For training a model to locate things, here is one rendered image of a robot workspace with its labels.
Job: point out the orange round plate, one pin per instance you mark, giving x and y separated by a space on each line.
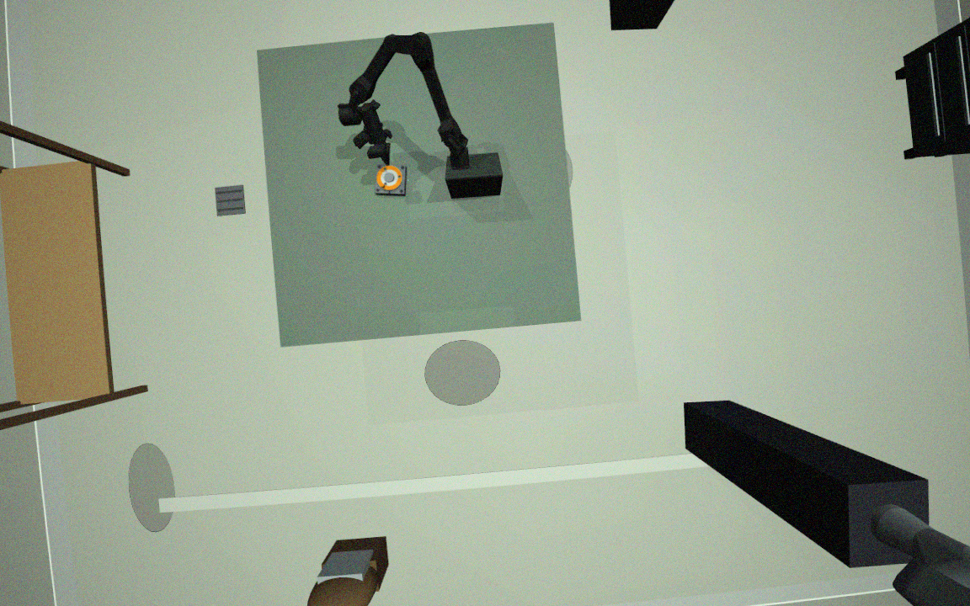
395 183

